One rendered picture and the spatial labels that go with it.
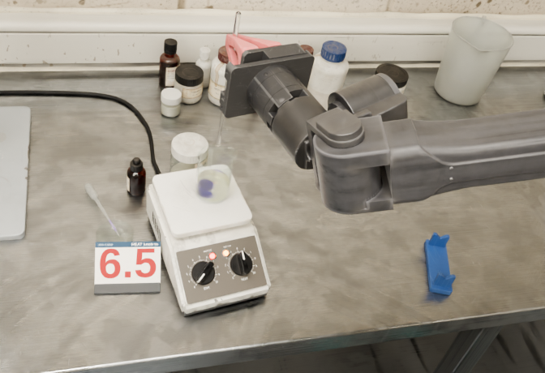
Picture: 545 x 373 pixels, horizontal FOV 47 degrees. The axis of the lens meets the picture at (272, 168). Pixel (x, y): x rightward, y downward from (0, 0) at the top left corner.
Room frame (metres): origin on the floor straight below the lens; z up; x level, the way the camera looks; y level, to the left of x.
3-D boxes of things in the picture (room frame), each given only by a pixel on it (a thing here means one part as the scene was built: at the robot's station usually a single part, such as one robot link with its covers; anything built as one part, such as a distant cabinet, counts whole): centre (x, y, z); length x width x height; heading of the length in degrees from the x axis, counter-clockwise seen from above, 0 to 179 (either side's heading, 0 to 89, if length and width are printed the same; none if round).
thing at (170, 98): (0.91, 0.21, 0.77); 0.04 x 0.04 x 0.04
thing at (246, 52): (0.61, 0.04, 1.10); 0.09 x 0.07 x 0.07; 37
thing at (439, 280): (0.66, -0.29, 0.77); 0.10 x 0.03 x 0.04; 3
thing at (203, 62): (1.01, 0.17, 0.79); 0.03 x 0.03 x 0.08
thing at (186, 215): (0.63, 0.09, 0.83); 0.12 x 0.12 x 0.01; 31
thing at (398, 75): (1.09, -0.20, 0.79); 0.07 x 0.07 x 0.07
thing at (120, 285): (0.53, 0.17, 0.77); 0.09 x 0.06 x 0.04; 106
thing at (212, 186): (0.64, 0.08, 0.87); 0.06 x 0.05 x 0.08; 130
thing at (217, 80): (0.98, 0.12, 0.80); 0.06 x 0.06 x 0.11
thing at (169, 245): (0.60, 0.08, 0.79); 0.22 x 0.13 x 0.08; 31
